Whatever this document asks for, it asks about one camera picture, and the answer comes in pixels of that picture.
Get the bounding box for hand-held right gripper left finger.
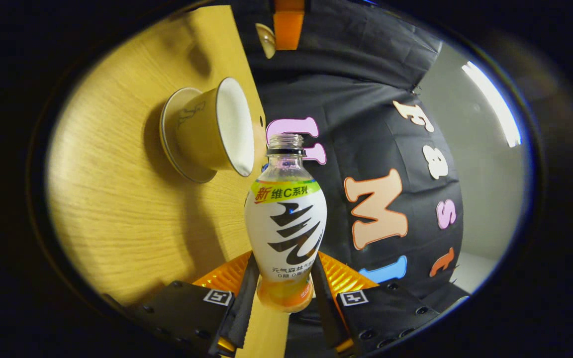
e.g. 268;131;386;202
105;251;260;358

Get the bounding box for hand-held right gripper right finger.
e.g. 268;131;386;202
310;251;441;356

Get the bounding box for cream teacup lid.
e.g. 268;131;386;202
255;22;278;60

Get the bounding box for white label water bottle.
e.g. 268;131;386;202
244;133;328;313

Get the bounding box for cream teacup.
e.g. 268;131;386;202
174;77;256;178

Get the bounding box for black backdrop cloth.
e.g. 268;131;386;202
231;0;472;351

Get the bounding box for cream saucer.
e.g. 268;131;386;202
159;87;217;184

